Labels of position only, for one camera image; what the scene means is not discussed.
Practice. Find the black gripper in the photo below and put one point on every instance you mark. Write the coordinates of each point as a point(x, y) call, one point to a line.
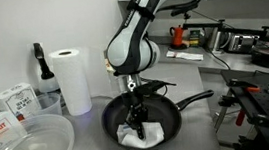
point(133, 103)

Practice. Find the white dish cloth blue stripes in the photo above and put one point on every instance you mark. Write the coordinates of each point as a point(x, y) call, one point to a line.
point(154, 133)

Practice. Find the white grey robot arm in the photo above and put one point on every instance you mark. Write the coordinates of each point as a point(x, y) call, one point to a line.
point(131, 48)

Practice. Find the black frying pan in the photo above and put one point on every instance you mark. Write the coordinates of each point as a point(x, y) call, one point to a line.
point(165, 115)

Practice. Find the white paper towel roll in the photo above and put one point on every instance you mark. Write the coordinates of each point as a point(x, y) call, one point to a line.
point(71, 81)

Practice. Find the white folded papers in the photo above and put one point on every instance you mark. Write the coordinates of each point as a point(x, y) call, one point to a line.
point(186, 55)

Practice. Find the small clear plastic container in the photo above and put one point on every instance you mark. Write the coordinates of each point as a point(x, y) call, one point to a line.
point(50, 105)

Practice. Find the red coffee pot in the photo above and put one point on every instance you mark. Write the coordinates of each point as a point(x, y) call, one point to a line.
point(177, 37)

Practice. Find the small green box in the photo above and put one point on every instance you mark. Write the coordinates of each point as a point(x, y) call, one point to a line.
point(195, 38)

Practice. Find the steel kettle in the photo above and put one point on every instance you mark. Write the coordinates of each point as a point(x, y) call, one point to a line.
point(218, 39)

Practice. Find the spray bottle black trigger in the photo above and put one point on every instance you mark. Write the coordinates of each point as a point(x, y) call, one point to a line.
point(40, 54)

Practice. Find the white printed cardboard box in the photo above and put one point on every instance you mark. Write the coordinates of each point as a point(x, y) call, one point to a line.
point(16, 100)

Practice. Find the silver toaster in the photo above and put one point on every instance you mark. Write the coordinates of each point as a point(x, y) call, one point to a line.
point(243, 42)

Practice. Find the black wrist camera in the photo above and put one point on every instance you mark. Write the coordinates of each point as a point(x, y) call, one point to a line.
point(151, 87)

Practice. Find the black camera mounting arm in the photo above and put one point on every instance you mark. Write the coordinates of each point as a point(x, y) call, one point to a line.
point(203, 25)

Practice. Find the black stereo camera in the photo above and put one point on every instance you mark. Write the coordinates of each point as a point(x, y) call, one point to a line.
point(186, 10)

